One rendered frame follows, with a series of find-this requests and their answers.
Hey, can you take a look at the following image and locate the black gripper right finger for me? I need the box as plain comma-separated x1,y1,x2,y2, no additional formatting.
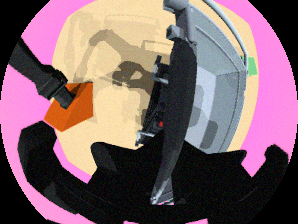
170,140,247,205

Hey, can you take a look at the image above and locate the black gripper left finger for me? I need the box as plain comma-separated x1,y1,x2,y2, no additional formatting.
90,129,165,196

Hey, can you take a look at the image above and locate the small green block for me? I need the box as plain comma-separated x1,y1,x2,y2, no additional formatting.
241,56,258,76

